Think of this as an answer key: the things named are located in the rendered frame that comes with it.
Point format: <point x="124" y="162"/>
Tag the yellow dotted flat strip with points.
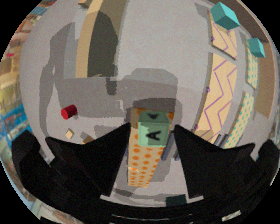
<point x="238" y="127"/>

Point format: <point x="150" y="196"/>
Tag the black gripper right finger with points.
<point x="204" y="162"/>

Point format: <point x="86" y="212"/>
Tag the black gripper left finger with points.
<point x="99" y="159"/>

